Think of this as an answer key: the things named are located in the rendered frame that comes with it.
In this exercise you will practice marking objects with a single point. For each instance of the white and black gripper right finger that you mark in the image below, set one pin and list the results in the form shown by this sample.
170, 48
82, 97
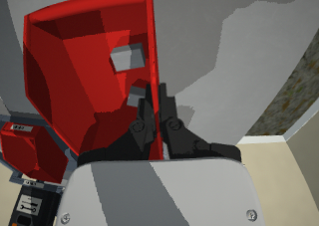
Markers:
182, 142

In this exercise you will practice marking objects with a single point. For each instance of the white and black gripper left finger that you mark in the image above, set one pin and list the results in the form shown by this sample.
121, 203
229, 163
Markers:
135, 144

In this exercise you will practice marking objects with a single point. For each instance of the grey steel block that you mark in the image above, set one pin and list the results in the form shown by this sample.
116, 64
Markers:
128, 57
134, 95

